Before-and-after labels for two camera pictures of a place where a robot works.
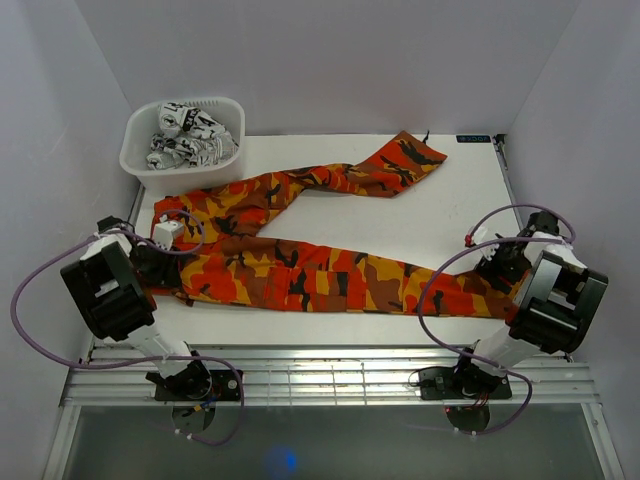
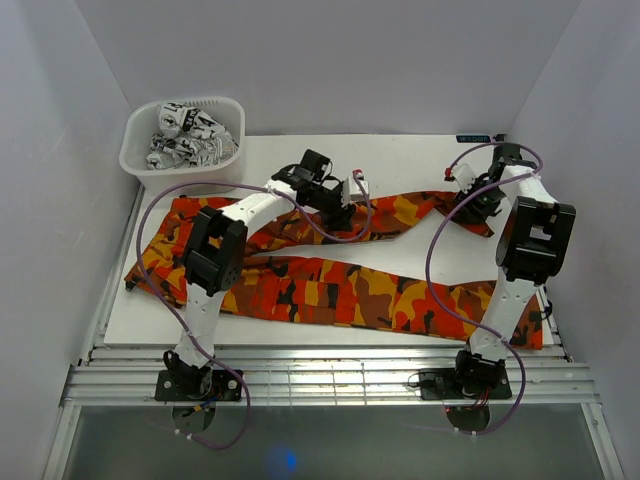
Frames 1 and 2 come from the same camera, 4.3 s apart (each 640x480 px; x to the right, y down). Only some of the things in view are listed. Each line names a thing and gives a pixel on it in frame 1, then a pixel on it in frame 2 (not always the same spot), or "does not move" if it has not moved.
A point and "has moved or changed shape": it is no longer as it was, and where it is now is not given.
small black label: [473, 138] does not move
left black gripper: [166, 275] -> [341, 223]
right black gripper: [489, 270] -> [475, 213]
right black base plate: [462, 383] does not move
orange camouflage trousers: [195, 250] has moved or changed shape
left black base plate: [225, 386] does not move
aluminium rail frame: [337, 376] does not move
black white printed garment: [189, 138] does not move
